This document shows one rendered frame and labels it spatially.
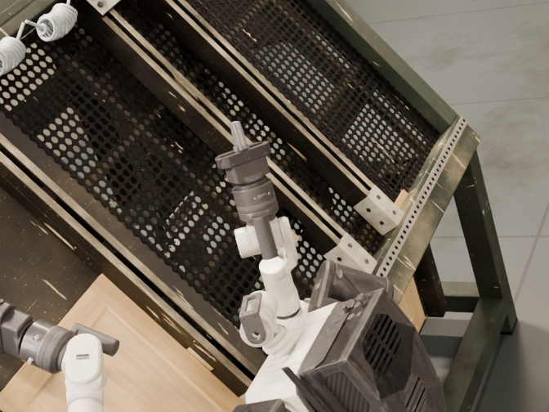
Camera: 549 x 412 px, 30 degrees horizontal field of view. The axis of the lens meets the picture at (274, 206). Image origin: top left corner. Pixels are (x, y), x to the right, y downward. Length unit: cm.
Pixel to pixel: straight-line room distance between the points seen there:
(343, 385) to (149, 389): 65
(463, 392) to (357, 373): 173
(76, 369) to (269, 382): 35
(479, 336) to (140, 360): 164
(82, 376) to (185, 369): 54
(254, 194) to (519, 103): 343
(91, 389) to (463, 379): 187
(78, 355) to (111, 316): 44
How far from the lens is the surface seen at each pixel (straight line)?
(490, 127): 530
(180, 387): 240
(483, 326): 374
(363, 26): 345
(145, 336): 240
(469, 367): 359
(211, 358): 242
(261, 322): 189
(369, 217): 302
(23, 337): 203
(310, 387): 187
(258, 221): 215
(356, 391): 183
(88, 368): 193
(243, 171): 216
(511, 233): 448
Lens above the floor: 253
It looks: 29 degrees down
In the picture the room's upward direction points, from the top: 20 degrees counter-clockwise
